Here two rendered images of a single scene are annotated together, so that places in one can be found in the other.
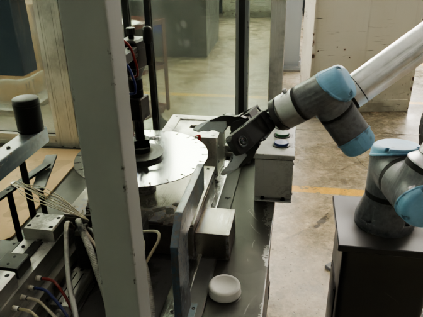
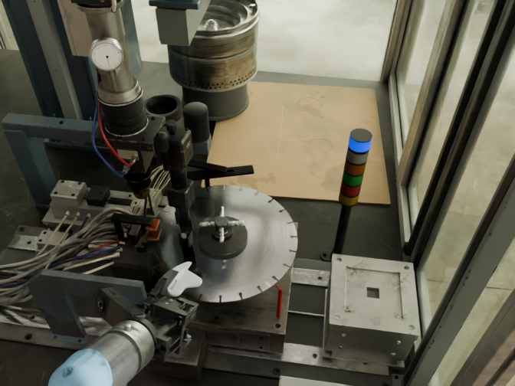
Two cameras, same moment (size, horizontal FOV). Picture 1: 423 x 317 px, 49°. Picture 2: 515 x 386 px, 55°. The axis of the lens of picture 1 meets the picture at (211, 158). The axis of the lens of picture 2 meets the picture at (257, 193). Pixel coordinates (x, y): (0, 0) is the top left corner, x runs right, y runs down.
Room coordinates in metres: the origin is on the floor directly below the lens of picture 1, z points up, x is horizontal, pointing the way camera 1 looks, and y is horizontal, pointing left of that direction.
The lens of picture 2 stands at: (1.09, -0.53, 1.80)
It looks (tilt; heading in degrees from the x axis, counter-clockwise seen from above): 45 degrees down; 87
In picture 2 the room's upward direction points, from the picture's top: 1 degrees clockwise
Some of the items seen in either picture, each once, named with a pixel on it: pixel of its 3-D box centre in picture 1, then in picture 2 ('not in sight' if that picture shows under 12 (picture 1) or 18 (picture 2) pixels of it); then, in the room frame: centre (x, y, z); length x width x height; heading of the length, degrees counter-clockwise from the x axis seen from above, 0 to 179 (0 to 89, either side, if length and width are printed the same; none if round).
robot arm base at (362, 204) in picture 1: (386, 205); not in sight; (1.04, -0.45, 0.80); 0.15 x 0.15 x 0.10
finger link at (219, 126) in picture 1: (214, 122); (186, 278); (1.00, -0.01, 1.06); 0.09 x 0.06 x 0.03; 66
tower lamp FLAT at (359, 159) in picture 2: not in sight; (357, 152); (1.35, 0.26, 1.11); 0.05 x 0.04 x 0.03; 79
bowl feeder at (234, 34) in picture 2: not in sight; (213, 59); (1.02, 0.96, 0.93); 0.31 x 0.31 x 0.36
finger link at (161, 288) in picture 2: (228, 124); (163, 291); (0.96, -0.04, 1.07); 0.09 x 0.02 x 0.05; 66
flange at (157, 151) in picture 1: (141, 150); (222, 233); (1.06, 0.17, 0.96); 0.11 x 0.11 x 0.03
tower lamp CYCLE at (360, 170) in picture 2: not in sight; (355, 163); (1.35, 0.26, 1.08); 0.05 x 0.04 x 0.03; 79
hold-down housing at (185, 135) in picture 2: (134, 75); (176, 166); (0.98, 0.16, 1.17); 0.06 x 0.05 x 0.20; 160
